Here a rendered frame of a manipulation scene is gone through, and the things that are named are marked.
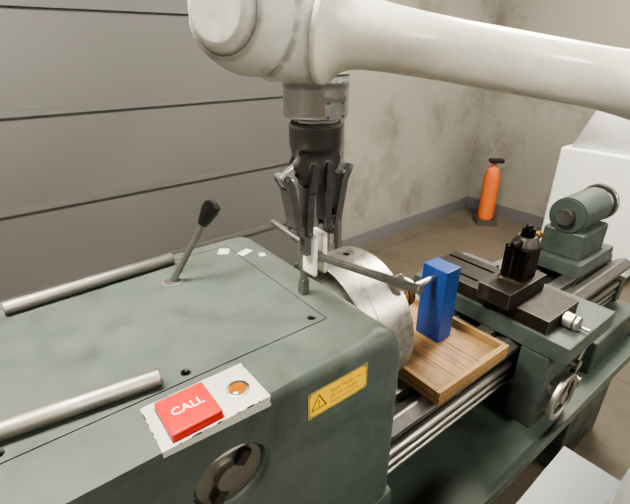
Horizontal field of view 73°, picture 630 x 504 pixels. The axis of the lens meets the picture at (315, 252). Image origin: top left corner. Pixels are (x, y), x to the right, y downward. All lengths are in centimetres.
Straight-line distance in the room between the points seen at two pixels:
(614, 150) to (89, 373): 357
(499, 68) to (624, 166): 329
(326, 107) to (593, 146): 333
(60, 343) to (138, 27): 207
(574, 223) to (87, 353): 161
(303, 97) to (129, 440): 45
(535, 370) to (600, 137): 261
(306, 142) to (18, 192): 208
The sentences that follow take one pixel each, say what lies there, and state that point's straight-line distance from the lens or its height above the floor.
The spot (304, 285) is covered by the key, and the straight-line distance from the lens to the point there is 73.
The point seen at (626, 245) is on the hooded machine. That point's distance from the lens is 384.
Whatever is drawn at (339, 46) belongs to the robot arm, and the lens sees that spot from 42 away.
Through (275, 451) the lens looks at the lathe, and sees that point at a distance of 63.
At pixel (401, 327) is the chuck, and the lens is 89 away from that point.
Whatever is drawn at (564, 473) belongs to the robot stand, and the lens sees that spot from 126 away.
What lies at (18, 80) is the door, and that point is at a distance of 248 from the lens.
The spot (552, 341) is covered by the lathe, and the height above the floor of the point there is 92.
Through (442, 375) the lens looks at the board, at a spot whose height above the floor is 89.
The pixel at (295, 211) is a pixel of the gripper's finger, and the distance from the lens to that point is 61.
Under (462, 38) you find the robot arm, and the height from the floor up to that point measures 165.
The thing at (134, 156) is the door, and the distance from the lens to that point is 262.
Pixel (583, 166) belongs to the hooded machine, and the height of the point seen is 84.
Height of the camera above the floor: 164
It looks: 26 degrees down
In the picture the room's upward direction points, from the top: straight up
